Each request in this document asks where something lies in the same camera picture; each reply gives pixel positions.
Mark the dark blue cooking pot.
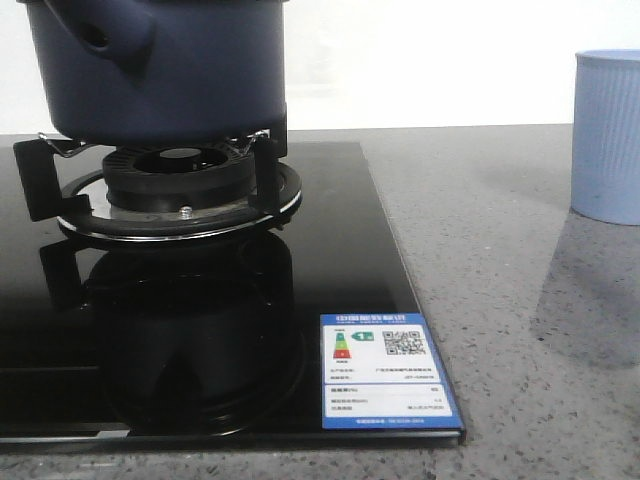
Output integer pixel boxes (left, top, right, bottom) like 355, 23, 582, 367
25, 1, 286, 146

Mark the light blue ribbed cup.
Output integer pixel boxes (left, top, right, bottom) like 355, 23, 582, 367
571, 49, 639, 225

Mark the right burner with pot support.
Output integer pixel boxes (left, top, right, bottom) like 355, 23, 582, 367
13, 131, 302, 243

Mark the blue energy label sticker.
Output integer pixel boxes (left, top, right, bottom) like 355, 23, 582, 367
320, 313, 464, 432

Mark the black glass gas stove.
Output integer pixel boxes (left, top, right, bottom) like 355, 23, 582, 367
1, 141, 466, 451

